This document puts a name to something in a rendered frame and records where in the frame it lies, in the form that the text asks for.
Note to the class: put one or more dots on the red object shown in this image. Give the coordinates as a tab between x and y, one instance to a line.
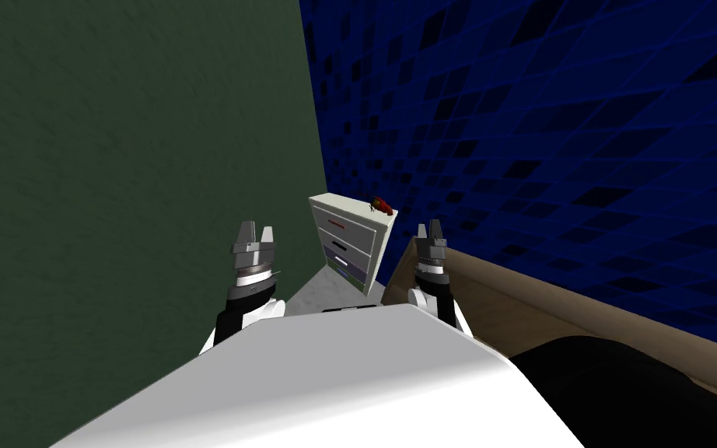
383	206

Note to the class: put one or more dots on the white chest of drawers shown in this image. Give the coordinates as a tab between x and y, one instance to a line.
351	246

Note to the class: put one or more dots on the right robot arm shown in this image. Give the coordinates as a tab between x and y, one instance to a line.
632	398

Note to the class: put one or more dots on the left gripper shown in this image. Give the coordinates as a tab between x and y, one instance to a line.
254	256

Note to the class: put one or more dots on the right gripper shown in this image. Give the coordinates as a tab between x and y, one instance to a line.
430	252

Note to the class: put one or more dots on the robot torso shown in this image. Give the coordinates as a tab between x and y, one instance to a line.
333	386

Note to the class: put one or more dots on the brown wooden table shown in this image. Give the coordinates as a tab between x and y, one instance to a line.
520	305

